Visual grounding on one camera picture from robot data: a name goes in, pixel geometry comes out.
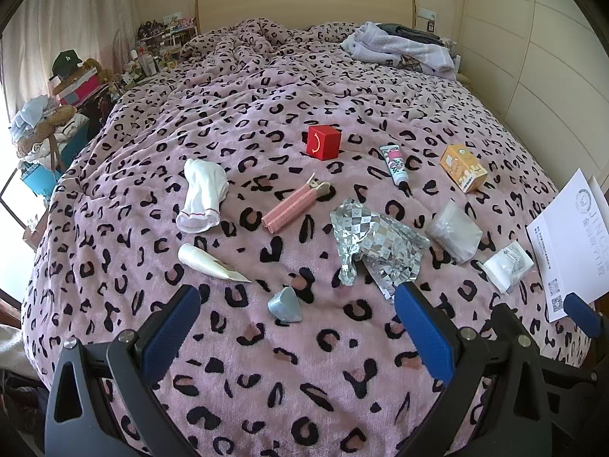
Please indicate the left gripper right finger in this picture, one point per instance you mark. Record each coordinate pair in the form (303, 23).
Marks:
(515, 419)

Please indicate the silver heart shaped object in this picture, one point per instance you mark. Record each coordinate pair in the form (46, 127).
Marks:
(284, 306)

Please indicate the brown plush toy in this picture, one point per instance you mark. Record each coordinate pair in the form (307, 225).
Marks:
(45, 129)

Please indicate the pile of folded clothes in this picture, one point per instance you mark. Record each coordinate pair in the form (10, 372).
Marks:
(401, 47)

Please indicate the red cube box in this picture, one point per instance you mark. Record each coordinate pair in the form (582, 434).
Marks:
(323, 142)

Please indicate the white curtain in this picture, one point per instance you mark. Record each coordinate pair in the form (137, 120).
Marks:
(40, 30)

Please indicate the silver foil bag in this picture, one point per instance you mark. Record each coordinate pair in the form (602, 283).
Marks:
(390, 251)

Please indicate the white cream tube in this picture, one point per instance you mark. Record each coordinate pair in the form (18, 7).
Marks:
(207, 264)

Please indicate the cluttered shelf with bottles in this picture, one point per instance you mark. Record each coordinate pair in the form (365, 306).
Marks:
(157, 47)

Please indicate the wooden headboard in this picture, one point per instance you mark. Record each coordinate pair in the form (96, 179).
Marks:
(302, 14)

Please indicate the white packet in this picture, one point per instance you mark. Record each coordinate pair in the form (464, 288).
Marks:
(506, 267)

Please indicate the pink leopard print blanket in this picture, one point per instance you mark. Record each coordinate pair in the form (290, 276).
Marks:
(346, 380)

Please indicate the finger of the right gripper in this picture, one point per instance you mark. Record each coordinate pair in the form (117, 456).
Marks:
(585, 317)

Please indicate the white tissue pack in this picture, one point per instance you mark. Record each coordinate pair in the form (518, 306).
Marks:
(456, 232)

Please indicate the pink white storage box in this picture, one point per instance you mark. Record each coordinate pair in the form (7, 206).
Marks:
(80, 89)

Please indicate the white sock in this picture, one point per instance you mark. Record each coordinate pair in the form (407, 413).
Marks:
(207, 188)

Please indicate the floral hand cream tube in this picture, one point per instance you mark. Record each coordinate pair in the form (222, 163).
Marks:
(395, 163)

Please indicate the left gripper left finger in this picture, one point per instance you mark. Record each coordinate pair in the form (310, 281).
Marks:
(79, 418)

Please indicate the pink handled nail clipper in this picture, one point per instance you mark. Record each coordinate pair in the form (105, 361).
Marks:
(295, 204)

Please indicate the yellow butter bear box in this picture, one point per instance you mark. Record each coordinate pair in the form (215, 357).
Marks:
(463, 168)

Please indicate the dark green cap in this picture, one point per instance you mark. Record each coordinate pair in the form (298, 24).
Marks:
(65, 64)

